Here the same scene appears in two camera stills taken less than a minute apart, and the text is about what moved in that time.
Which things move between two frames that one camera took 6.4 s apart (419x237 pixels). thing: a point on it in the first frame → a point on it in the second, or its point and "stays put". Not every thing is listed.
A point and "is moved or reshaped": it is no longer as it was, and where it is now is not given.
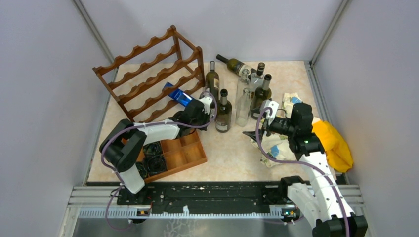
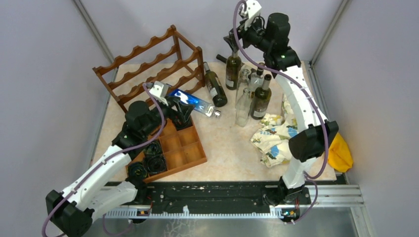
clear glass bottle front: (243, 108) stays put
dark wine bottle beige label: (212, 81) is moved or reshaped
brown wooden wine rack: (158, 72) stays put
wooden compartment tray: (181, 153) stays put
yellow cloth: (338, 150) stays put
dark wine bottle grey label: (224, 112) → (233, 66)
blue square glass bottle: (178, 95) is moved or reshaped
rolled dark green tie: (142, 169) stays put
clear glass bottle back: (243, 83) stays put
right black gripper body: (277, 128) → (252, 36)
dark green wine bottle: (261, 94) stays put
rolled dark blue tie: (155, 163) stays put
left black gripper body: (203, 118) → (172, 113)
